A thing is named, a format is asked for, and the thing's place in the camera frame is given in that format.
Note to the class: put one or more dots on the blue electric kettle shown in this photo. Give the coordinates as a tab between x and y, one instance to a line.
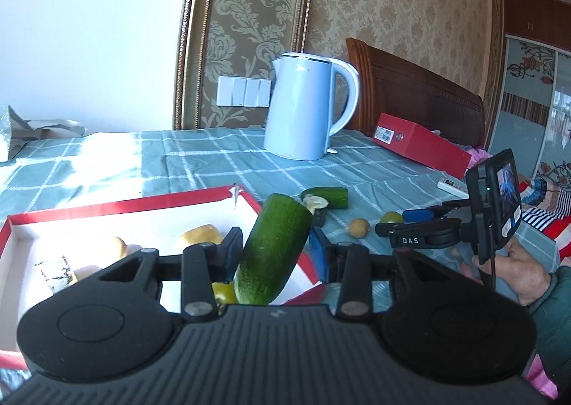
299	110

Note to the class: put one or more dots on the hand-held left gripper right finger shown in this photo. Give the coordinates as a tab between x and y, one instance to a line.
319	255

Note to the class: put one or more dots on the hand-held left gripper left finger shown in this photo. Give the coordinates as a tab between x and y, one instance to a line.
232	249

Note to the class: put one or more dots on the person's right forearm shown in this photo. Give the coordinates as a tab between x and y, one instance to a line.
555	329

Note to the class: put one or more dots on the wardrobe with patterned glass doors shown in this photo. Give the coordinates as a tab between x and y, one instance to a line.
531	88

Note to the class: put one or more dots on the wooden bed headboard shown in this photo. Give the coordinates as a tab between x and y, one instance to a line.
415	92

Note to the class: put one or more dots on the green cucumber piece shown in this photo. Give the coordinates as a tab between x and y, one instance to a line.
328	196
274	249

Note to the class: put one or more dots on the dark-skinned cut fruit piece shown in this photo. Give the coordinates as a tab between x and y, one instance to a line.
317	208

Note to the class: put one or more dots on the red box lid white inside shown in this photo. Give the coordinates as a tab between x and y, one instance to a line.
147	231

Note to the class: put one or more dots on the teal checked tablecloth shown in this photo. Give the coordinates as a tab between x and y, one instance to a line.
200	164

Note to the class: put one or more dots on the white remote control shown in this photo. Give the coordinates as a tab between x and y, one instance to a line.
451	186

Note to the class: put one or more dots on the red cardboard box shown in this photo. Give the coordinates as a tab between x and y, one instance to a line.
424	146

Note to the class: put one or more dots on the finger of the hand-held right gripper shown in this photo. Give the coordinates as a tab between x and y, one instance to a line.
406	239
415	215

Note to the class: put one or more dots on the silver patterned gift bag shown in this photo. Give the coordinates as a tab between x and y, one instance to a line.
26	130

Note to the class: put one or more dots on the white wall light switch panel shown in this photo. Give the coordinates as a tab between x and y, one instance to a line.
243	91

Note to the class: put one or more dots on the grey-skinned cut fruit piece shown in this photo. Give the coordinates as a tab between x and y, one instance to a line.
53	273

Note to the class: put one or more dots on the person's right hand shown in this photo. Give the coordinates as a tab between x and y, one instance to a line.
528	273

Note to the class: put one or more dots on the small yellow-brown round fruit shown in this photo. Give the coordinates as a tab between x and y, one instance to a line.
358	228

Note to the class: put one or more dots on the colourful striped bedding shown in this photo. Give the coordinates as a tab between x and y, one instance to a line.
542	217

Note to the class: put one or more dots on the small green round fruit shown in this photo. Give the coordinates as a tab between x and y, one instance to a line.
225	293
392	217

